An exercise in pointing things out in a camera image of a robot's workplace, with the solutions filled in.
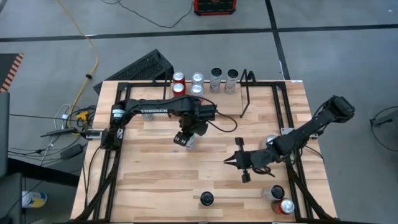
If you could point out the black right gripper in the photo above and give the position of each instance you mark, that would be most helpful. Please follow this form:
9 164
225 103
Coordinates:
247 160

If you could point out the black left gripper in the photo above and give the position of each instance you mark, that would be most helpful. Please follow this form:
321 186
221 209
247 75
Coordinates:
194 126

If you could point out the white slim energy can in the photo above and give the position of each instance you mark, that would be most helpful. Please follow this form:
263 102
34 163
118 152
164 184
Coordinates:
276 192
231 84
215 81
191 143

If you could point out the raspberry lime sparkling water can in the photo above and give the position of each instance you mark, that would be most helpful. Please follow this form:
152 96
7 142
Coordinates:
197 90

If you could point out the red Coca-Cola can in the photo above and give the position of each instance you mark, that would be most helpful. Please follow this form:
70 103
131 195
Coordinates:
178 89
178 76

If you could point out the white and coral beverage can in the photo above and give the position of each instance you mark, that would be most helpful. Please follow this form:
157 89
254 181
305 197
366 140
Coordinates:
270 139
197 77

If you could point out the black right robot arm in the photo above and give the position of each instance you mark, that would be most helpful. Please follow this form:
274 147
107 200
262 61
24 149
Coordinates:
311 124

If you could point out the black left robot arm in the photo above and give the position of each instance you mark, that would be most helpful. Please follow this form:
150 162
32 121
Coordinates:
155 107

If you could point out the dark red beverage can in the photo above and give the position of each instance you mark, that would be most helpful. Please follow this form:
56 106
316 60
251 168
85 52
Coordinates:
284 206

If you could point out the white red Celsius slim can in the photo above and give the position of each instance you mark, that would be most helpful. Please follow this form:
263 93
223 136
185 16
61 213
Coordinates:
207 198

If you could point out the black perforated wedge stand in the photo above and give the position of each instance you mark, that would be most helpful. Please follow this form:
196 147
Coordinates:
140 68

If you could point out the yellow power plug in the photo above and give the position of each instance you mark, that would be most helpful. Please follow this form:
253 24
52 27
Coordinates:
82 115

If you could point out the black power brick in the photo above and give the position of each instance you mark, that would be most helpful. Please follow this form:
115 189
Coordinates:
71 151

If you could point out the red black equipment case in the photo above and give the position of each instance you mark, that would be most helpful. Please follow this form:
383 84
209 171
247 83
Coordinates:
214 7

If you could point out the black flat power adapter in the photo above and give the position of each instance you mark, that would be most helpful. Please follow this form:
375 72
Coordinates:
59 132

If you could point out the grey stand leg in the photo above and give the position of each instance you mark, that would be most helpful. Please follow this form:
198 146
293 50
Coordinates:
385 119

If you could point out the white yellow canister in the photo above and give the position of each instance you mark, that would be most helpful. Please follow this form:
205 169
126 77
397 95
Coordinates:
35 199

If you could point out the grey cabinet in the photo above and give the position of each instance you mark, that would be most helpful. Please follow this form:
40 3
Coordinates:
3 133
11 199

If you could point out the hazard striped black mat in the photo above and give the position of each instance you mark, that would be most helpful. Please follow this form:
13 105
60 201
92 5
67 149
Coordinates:
7 68

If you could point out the black aluminium table frame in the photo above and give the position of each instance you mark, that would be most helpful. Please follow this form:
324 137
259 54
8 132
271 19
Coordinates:
122 86

